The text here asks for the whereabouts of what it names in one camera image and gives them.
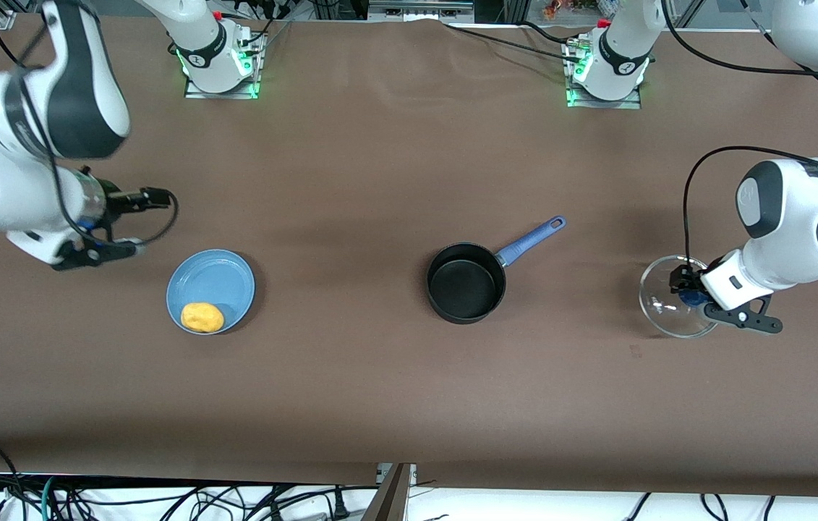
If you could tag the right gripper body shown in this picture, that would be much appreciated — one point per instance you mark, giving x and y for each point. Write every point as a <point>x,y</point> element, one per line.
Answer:
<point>118,200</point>

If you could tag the glass lid with blue knob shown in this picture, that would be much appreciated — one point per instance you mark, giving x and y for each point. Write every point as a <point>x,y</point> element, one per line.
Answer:
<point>658,311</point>

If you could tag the yellow potato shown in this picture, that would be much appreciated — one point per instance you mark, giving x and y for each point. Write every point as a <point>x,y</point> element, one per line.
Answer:
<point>202,317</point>

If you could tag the blue round plate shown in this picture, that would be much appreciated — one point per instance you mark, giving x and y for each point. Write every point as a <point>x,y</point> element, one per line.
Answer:
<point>213,282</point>

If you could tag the brown table cover sheet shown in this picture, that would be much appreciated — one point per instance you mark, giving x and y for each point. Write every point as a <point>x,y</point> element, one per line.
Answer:
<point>380,181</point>

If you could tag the colourful small objects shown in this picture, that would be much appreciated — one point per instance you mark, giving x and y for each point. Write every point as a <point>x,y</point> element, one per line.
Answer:
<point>560,7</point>

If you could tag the black power plug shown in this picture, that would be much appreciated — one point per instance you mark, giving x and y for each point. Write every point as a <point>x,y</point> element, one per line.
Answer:
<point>340,505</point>

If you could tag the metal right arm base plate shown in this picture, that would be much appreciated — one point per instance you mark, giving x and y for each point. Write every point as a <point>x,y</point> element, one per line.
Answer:
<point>224,95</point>

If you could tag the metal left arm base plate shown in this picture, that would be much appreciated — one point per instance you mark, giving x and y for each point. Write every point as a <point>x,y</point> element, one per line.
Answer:
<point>604,103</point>

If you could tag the aluminium frame bar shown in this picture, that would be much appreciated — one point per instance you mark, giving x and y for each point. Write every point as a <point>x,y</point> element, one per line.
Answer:
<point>419,9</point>

